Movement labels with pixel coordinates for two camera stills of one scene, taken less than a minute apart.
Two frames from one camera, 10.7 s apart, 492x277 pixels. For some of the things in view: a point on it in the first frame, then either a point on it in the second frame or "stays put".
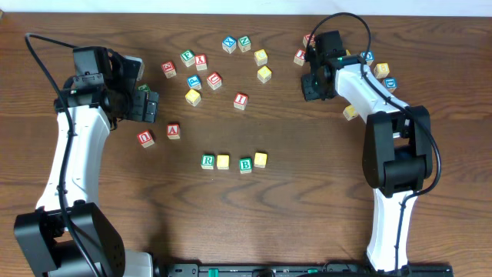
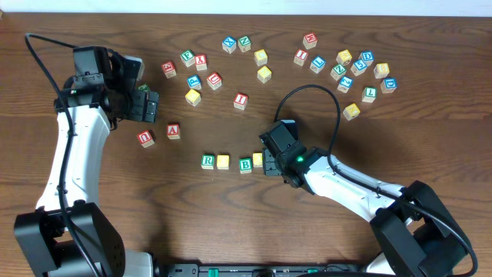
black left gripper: [144, 105] stays put
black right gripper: [307, 88] → [270, 164]
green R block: [207, 161] stays put
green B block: [245, 165] stays put
